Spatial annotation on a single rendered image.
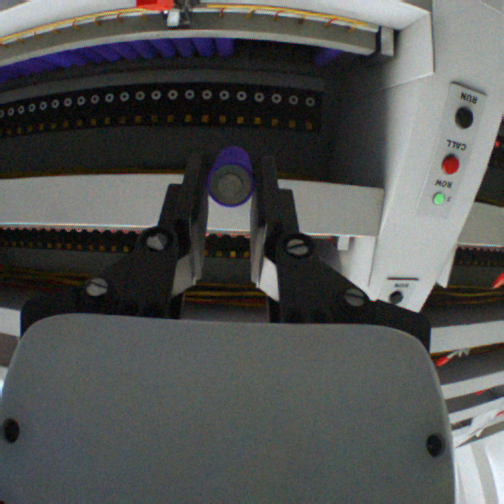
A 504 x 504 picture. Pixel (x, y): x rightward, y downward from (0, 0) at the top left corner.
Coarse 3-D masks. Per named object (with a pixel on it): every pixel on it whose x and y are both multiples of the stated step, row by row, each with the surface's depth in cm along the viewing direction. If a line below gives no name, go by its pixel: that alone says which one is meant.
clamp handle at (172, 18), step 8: (136, 0) 12; (144, 0) 12; (152, 0) 12; (160, 0) 12; (168, 0) 13; (144, 8) 13; (152, 8) 13; (160, 8) 13; (168, 8) 14; (176, 8) 16; (168, 16) 17; (176, 16) 17; (168, 24) 18
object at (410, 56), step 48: (0, 0) 13; (48, 0) 15; (96, 0) 17; (240, 0) 19; (288, 0) 19; (336, 0) 18; (384, 0) 16; (384, 48) 21; (432, 48) 17; (0, 96) 32
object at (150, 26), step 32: (64, 32) 20; (96, 32) 20; (128, 32) 20; (160, 32) 21; (192, 32) 21; (224, 32) 21; (256, 32) 21; (288, 32) 21; (320, 32) 21; (352, 32) 21; (0, 64) 20
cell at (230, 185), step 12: (228, 156) 13; (240, 156) 14; (216, 168) 12; (228, 168) 12; (240, 168) 12; (216, 180) 12; (228, 180) 12; (240, 180) 12; (252, 180) 12; (216, 192) 12; (228, 192) 12; (240, 192) 12; (252, 192) 12; (228, 204) 12; (240, 204) 12
